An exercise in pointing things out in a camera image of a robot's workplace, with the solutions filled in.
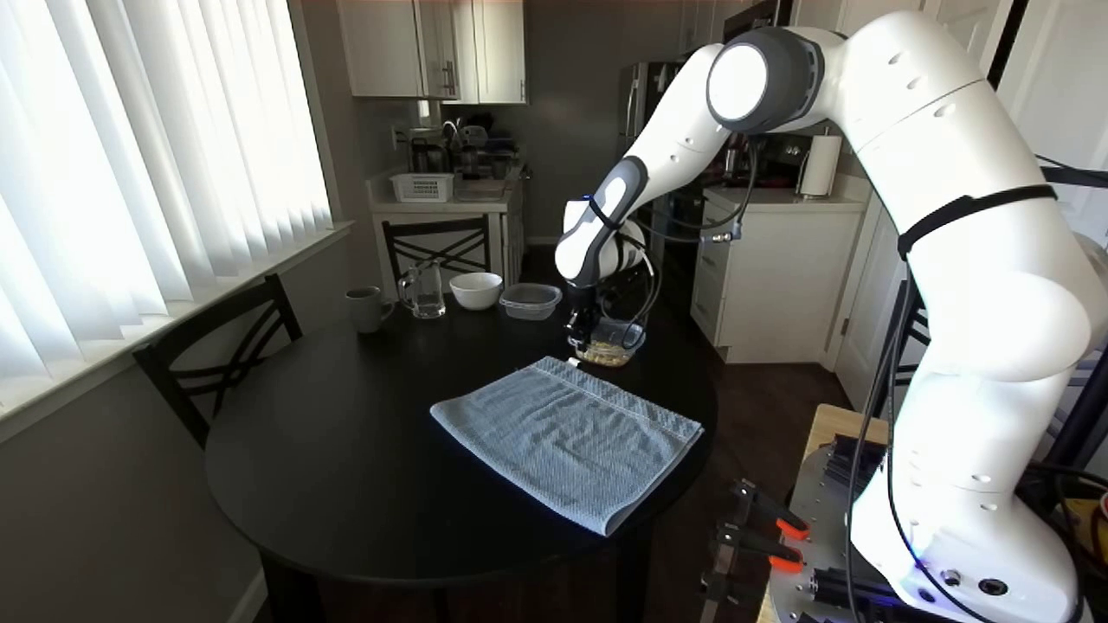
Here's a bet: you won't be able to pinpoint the wooden robot mounting platform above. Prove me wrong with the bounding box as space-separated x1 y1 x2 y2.
754 400 1108 623

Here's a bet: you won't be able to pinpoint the white upper wall cabinets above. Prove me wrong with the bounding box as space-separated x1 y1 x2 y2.
334 0 528 108

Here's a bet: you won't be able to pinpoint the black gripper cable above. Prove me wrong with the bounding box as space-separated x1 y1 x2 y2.
635 142 767 340

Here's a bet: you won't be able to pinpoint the empty clear plastic container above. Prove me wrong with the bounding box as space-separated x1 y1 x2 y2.
495 279 563 324

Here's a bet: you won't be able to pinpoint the white paper towel roll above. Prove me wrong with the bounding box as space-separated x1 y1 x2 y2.
797 130 846 200

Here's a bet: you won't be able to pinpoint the dark grey mug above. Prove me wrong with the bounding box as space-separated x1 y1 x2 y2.
341 284 393 340

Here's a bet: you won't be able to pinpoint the light blue folded towel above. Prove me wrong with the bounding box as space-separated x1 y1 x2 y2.
427 354 705 541

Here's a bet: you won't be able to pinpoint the white plastic bin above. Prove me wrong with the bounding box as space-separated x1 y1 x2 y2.
386 169 461 207

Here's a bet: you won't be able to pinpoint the white ceramic bowl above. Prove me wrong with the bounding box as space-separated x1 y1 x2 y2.
445 271 505 310

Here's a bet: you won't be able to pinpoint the clear plastic candy bowl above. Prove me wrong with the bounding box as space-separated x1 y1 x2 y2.
569 313 652 371

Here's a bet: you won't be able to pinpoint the black camera mounting frame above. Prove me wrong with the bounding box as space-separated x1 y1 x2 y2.
983 0 1108 192

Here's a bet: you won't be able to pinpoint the black cross-back chair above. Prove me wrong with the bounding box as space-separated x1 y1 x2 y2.
377 213 495 290

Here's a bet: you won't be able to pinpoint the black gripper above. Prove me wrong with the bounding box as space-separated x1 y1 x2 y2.
571 279 612 354

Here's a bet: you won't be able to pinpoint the dark countertop appliances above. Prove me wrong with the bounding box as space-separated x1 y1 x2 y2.
393 108 522 184

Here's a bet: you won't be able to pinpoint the white vertical window blinds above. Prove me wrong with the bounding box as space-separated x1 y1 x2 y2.
0 0 339 392

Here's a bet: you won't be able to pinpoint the clear drinking glass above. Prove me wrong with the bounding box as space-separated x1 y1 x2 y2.
406 259 448 321

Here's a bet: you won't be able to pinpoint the black wooden chair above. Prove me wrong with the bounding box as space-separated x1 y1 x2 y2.
132 271 303 449

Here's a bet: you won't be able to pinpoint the orange-handled black clamp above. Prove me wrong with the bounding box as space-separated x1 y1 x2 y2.
708 521 811 580
719 476 813 546

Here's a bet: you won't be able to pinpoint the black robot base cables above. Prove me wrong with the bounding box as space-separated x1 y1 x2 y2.
836 279 929 623

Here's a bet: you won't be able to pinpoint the white kitchen base cabinet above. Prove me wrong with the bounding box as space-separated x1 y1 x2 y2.
689 186 869 366

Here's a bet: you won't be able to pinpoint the white side counter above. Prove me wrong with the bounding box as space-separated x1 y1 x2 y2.
362 169 527 290

